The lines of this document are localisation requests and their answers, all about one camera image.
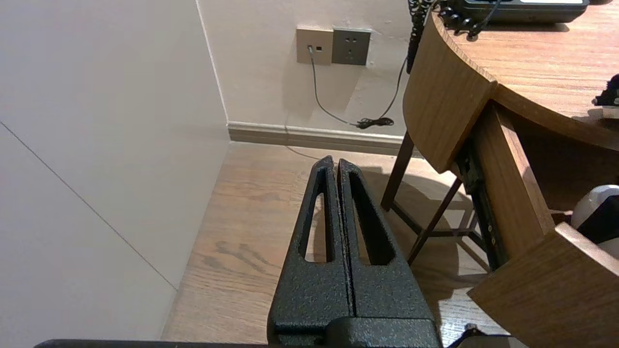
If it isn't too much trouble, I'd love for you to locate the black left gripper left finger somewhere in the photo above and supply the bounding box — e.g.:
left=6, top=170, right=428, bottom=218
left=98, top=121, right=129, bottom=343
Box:
left=267, top=156, right=356, bottom=348

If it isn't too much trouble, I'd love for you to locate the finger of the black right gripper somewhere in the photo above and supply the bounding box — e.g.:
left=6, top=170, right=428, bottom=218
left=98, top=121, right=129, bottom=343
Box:
left=577, top=195, right=619, bottom=245

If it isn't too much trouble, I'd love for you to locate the thin black cable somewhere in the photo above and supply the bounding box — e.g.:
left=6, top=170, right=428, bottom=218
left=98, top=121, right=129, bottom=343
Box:
left=447, top=324, right=506, bottom=348

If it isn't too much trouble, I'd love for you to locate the white round lidded jar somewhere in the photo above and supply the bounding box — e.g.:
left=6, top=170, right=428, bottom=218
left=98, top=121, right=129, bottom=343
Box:
left=571, top=185, right=619, bottom=259

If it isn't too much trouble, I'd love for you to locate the grey wall power socket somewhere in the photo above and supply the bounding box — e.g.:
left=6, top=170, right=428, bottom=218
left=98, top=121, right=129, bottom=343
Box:
left=332, top=28, right=372, bottom=66

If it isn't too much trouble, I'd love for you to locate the curved wooden table drawer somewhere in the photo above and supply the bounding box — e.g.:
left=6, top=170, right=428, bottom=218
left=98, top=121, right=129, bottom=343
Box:
left=455, top=99, right=619, bottom=348

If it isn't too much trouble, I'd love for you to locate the grey wall baseboard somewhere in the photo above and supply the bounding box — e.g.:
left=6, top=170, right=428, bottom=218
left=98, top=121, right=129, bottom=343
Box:
left=227, top=121, right=426, bottom=158

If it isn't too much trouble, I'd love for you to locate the thin grey phone line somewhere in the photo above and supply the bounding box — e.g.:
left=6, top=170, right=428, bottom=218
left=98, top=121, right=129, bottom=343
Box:
left=308, top=44, right=408, bottom=130

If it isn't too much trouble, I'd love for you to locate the round wooden side table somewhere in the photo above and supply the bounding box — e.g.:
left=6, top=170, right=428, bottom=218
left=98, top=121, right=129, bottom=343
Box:
left=381, top=0, right=619, bottom=286

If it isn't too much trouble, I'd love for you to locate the black coiled handset cord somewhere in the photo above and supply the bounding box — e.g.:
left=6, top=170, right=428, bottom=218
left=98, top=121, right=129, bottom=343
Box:
left=405, top=0, right=501, bottom=74

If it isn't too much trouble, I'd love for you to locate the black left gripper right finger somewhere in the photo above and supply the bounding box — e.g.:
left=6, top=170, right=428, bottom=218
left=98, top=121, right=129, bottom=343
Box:
left=337, top=159, right=434, bottom=322

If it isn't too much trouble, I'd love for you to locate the beige wall jack plate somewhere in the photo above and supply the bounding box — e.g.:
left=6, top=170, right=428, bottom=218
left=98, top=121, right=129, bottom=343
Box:
left=296, top=27, right=334, bottom=66

